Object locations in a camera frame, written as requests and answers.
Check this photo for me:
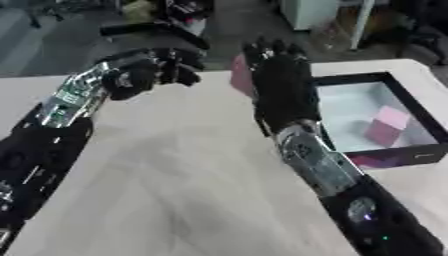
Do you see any pink block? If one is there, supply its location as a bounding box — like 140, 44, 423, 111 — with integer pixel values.
229, 53, 259, 98

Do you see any black office chair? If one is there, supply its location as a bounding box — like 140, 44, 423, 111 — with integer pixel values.
98, 0, 216, 51

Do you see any white cabinet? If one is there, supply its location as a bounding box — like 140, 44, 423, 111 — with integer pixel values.
278, 0, 342, 32

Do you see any black box white inside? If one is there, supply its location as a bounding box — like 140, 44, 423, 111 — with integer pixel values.
306, 71, 448, 170

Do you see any pink cube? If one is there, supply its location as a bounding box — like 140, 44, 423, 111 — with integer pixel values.
362, 105, 413, 148

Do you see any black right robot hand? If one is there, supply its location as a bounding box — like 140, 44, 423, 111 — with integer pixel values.
239, 36, 322, 128

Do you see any white table leg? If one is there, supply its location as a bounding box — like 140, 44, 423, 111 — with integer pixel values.
348, 0, 378, 52

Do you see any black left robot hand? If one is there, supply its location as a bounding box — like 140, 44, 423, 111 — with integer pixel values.
94, 47, 207, 102

